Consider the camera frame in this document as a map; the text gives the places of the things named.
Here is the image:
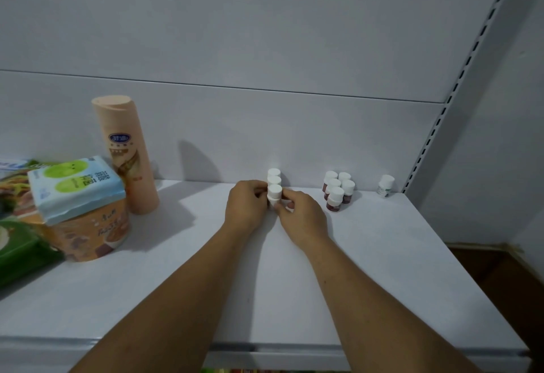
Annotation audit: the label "green orange snack packet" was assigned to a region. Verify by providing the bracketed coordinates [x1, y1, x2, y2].
[0, 171, 33, 218]

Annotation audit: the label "white packs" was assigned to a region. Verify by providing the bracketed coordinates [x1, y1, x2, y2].
[0, 156, 35, 173]

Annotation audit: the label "white metal shelf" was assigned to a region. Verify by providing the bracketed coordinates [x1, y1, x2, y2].
[0, 0, 532, 373]

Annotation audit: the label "person's left hand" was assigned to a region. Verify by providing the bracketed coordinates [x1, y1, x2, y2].
[224, 179, 273, 238]

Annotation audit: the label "blue green wipes pack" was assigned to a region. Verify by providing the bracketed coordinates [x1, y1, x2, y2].
[27, 155, 128, 227]

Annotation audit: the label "beige paper cup tube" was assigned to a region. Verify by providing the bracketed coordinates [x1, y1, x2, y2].
[91, 95, 160, 215]

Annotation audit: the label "person's right forearm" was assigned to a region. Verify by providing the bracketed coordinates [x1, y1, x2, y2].
[304, 236, 481, 373]

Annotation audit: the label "orange tissue box pack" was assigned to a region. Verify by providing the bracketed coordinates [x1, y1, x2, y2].
[16, 198, 131, 263]

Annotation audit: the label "person's right hand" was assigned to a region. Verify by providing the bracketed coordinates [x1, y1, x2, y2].
[274, 189, 330, 252]

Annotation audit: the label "person's left forearm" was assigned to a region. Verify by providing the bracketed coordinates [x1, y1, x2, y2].
[70, 226, 256, 373]

